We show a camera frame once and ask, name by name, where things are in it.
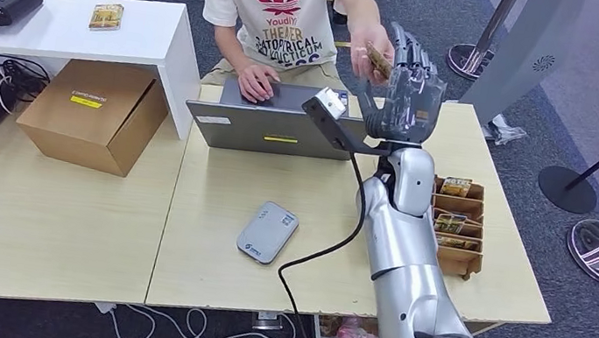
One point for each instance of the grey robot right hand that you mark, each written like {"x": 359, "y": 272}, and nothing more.
{"x": 414, "y": 102}

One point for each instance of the person's right hand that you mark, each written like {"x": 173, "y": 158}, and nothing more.
{"x": 257, "y": 84}

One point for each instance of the person's left hand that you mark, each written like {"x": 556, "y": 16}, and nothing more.
{"x": 363, "y": 39}

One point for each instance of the person's ID card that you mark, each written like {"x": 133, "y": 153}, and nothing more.
{"x": 379, "y": 61}

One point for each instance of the person's left forearm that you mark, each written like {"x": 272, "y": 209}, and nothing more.
{"x": 357, "y": 6}

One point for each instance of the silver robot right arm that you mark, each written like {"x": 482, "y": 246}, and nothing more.
{"x": 410, "y": 253}

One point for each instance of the person's right forearm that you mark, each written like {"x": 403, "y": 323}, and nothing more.
{"x": 230, "y": 48}

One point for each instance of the gold room key card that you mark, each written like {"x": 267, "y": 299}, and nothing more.
{"x": 449, "y": 223}
{"x": 106, "y": 16}
{"x": 456, "y": 243}
{"x": 455, "y": 186}

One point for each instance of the grey card reader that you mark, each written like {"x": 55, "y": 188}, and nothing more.
{"x": 267, "y": 233}

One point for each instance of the wooden card rack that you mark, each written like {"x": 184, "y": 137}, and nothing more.
{"x": 462, "y": 261}

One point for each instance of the yellow floor tape strip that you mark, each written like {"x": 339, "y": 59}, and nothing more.
{"x": 341, "y": 44}

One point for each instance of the grey laptop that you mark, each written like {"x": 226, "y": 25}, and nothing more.
{"x": 252, "y": 129}

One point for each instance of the crumpled clear plastic wrap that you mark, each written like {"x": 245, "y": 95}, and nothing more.
{"x": 501, "y": 131}

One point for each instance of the grey standing panel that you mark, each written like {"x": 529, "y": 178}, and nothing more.
{"x": 520, "y": 58}

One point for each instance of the white desk shelf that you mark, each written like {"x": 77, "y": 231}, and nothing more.
{"x": 142, "y": 34}

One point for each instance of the brown cardboard box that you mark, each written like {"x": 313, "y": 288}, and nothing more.
{"x": 84, "y": 120}

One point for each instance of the grey floor socket box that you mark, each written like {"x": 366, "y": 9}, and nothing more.
{"x": 266, "y": 321}

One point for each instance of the white power plug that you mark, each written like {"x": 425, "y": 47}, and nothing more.
{"x": 104, "y": 308}

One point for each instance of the chrome stanchion post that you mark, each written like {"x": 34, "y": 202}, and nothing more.
{"x": 470, "y": 60}

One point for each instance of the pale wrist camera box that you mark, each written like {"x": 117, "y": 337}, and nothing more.
{"x": 331, "y": 103}

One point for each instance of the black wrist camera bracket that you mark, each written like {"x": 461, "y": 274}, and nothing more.
{"x": 340, "y": 132}

